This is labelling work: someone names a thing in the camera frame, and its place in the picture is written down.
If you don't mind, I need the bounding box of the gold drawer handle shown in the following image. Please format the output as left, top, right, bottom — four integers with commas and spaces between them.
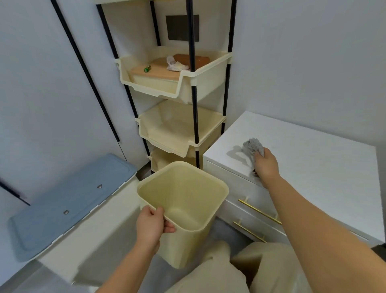
238, 198, 283, 226
233, 221, 268, 243

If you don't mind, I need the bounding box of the black pole rack frame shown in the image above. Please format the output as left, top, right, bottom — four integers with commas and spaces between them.
96, 0, 237, 170

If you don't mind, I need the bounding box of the cream rack basket with board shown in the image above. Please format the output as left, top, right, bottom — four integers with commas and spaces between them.
115, 46, 233, 105

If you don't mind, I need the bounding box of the person's left forearm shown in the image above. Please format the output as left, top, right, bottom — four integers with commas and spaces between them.
95, 243, 161, 293

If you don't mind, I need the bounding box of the dark grey wall panel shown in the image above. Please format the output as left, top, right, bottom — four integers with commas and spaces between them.
165, 14, 200, 42

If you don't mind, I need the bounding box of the light wooden board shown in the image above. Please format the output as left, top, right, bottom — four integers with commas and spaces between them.
130, 57, 193, 81

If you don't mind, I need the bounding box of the short black bar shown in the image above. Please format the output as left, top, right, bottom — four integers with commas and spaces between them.
0, 180, 31, 206

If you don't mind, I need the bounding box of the grey cleaning cloth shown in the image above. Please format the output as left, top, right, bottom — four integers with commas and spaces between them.
242, 138, 265, 166

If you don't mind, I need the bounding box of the long black leaning pole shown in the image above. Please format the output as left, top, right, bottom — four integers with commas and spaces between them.
50, 0, 121, 142

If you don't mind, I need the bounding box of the person's leg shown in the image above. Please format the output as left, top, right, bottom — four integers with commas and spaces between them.
164, 240, 251, 293
230, 241, 306, 293

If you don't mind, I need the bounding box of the low cream rack basket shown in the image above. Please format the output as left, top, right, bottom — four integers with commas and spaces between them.
147, 147, 197, 174

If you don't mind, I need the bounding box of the crumpled white tissue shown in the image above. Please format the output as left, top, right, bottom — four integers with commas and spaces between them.
166, 55, 190, 72

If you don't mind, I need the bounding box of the blue storage box lid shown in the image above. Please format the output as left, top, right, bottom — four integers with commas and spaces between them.
7, 153, 138, 263

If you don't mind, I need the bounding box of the white storage box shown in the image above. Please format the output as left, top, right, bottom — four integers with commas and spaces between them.
36, 174, 158, 288

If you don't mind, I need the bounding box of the cream plastic waste bin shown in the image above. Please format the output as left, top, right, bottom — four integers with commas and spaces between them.
137, 161, 230, 270

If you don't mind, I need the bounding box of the person's left hand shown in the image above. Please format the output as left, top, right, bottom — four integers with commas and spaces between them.
136, 206, 177, 252

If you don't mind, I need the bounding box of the person's right leg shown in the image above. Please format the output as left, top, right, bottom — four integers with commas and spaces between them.
230, 241, 306, 293

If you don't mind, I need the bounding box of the white drawer cabinet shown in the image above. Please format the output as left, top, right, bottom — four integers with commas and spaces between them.
203, 111, 386, 249

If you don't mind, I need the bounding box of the empty cream rack basket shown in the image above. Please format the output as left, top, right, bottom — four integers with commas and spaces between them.
135, 100, 227, 158

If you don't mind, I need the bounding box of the person's right forearm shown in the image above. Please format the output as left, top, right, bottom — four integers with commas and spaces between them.
262, 177, 386, 293

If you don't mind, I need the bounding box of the person's left leg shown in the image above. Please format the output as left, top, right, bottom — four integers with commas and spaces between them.
164, 240, 251, 293

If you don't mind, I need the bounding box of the person's right hand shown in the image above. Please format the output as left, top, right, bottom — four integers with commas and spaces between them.
253, 147, 282, 188

